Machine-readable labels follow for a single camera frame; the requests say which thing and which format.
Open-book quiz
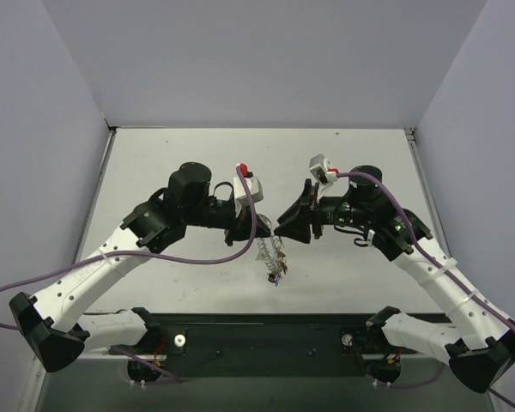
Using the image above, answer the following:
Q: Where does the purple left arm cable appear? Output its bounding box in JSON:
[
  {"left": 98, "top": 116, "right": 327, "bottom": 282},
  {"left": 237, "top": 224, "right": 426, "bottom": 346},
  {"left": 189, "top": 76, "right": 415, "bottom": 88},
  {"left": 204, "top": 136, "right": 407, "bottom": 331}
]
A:
[{"left": 0, "top": 167, "right": 258, "bottom": 385}]

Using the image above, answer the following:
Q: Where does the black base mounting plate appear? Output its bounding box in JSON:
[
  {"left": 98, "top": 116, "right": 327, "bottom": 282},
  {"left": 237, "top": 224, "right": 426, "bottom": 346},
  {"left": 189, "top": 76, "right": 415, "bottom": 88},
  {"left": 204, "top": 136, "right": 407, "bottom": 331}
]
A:
[{"left": 124, "top": 313, "right": 400, "bottom": 379}]

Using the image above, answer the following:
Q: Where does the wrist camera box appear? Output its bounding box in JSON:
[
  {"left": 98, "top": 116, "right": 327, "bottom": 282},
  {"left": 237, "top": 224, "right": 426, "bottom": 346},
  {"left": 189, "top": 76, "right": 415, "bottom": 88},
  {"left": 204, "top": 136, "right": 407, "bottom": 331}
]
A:
[
  {"left": 309, "top": 154, "right": 339, "bottom": 201},
  {"left": 233, "top": 163, "right": 264, "bottom": 215}
]

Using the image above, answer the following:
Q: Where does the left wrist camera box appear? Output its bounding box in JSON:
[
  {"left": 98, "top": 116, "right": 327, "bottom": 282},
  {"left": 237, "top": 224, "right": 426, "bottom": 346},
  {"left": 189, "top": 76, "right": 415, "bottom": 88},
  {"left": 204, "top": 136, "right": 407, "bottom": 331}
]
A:
[{"left": 233, "top": 163, "right": 264, "bottom": 215}]

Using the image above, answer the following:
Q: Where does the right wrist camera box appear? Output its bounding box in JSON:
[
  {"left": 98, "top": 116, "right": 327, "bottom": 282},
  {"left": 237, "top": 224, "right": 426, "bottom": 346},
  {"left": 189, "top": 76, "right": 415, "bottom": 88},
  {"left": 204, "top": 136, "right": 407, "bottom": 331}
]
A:
[{"left": 309, "top": 154, "right": 339, "bottom": 201}]

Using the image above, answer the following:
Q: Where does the aluminium front rail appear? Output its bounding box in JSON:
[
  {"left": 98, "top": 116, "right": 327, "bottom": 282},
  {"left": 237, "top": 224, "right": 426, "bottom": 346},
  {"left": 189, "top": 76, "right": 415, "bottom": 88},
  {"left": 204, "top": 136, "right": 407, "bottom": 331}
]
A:
[{"left": 33, "top": 319, "right": 498, "bottom": 361}]

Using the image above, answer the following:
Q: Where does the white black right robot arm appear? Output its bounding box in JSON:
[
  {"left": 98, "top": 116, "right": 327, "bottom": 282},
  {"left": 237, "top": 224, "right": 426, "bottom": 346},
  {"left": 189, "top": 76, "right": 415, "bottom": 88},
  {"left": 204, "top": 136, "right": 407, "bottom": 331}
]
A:
[{"left": 275, "top": 155, "right": 515, "bottom": 393}]

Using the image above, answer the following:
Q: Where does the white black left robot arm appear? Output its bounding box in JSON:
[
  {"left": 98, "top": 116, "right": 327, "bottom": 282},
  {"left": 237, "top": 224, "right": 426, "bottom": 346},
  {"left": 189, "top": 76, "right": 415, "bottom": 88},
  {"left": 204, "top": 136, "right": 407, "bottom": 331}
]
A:
[{"left": 9, "top": 162, "right": 270, "bottom": 373}]

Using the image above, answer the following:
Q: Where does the steel key organiser ring disc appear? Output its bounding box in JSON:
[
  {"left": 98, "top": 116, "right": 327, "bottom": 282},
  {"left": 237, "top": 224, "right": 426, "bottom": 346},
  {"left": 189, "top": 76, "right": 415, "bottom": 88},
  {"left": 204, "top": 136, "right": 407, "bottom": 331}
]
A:
[{"left": 256, "top": 214, "right": 288, "bottom": 284}]

